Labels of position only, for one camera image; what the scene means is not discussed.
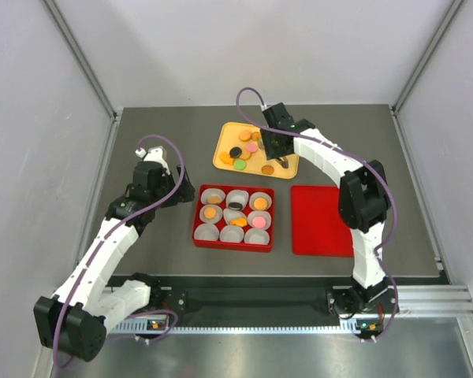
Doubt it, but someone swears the brown round cookie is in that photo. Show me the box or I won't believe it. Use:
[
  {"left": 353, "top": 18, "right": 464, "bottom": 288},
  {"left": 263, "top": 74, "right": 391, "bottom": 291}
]
[
  {"left": 261, "top": 165, "right": 274, "bottom": 176},
  {"left": 251, "top": 132, "right": 261, "bottom": 141}
]

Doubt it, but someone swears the pink round cookie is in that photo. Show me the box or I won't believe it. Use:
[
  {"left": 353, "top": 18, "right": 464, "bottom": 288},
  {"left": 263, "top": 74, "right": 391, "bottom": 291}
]
[
  {"left": 252, "top": 216, "right": 266, "bottom": 229},
  {"left": 246, "top": 143, "right": 259, "bottom": 154}
]

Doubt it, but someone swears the orange flower cookie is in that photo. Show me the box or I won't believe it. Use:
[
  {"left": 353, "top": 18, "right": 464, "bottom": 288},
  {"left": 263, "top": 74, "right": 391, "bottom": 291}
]
[{"left": 207, "top": 196, "right": 222, "bottom": 205}]

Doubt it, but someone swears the orange round cookie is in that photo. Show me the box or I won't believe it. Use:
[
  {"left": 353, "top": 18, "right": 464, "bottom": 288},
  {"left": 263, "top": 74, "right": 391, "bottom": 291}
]
[
  {"left": 239, "top": 131, "right": 251, "bottom": 142},
  {"left": 240, "top": 150, "right": 252, "bottom": 161},
  {"left": 253, "top": 197, "right": 269, "bottom": 211}
]

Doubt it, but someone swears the black sandwich cookie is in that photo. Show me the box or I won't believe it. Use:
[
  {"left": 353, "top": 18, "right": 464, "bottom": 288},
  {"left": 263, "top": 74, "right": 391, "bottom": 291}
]
[
  {"left": 228, "top": 202, "right": 244, "bottom": 210},
  {"left": 229, "top": 146, "right": 242, "bottom": 159}
]

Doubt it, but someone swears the red box lid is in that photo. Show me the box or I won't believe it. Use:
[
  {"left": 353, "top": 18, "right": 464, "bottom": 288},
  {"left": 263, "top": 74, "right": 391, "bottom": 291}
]
[{"left": 291, "top": 185, "right": 354, "bottom": 258}]

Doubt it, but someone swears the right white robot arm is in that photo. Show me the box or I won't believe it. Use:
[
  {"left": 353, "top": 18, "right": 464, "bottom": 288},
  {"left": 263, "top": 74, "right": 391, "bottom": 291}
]
[{"left": 261, "top": 102, "right": 391, "bottom": 312}]

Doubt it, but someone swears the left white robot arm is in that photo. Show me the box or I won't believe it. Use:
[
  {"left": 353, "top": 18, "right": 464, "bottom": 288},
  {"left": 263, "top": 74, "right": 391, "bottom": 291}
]
[{"left": 33, "top": 146, "right": 195, "bottom": 361}]

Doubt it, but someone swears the white paper cup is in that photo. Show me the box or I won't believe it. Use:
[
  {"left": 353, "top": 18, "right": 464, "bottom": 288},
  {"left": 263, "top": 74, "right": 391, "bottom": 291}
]
[
  {"left": 244, "top": 228, "right": 270, "bottom": 246},
  {"left": 223, "top": 209, "right": 247, "bottom": 225},
  {"left": 249, "top": 191, "right": 273, "bottom": 211},
  {"left": 248, "top": 211, "right": 272, "bottom": 230},
  {"left": 200, "top": 188, "right": 225, "bottom": 206},
  {"left": 199, "top": 205, "right": 223, "bottom": 224},
  {"left": 193, "top": 224, "right": 220, "bottom": 242},
  {"left": 226, "top": 190, "right": 249, "bottom": 210},
  {"left": 219, "top": 225, "right": 244, "bottom": 243}
]

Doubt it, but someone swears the orange plastic tray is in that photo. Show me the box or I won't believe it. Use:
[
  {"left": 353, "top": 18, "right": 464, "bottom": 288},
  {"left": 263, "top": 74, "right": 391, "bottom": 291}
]
[{"left": 213, "top": 122, "right": 299, "bottom": 180}]

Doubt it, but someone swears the green round cookie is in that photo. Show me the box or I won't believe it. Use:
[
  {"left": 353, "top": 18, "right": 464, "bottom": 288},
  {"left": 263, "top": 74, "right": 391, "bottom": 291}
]
[{"left": 233, "top": 158, "right": 247, "bottom": 171}]

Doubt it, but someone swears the orange star cookie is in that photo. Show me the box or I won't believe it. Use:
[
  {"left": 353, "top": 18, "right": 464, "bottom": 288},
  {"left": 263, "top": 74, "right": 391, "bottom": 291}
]
[{"left": 219, "top": 152, "right": 234, "bottom": 165}]

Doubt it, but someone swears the red compartment box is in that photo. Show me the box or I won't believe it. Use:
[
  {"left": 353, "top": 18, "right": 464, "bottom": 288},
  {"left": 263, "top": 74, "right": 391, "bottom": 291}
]
[{"left": 192, "top": 184, "right": 275, "bottom": 253}]

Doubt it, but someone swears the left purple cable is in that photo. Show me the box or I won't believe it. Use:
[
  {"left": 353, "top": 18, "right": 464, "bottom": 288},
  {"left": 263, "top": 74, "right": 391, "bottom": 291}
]
[{"left": 51, "top": 135, "right": 186, "bottom": 369}]

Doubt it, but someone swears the purple cable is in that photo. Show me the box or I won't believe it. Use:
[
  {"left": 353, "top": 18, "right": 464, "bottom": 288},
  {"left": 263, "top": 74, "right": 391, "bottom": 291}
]
[
  {"left": 51, "top": 135, "right": 186, "bottom": 369},
  {"left": 236, "top": 87, "right": 401, "bottom": 343}
]

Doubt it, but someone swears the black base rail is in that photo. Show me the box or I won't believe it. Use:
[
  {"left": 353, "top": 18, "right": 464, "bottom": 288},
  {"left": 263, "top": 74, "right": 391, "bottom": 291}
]
[{"left": 106, "top": 273, "right": 403, "bottom": 328}]

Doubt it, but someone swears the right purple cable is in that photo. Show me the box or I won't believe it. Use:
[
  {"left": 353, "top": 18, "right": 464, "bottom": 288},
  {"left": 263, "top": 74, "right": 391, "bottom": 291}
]
[{"left": 236, "top": 87, "right": 401, "bottom": 343}]

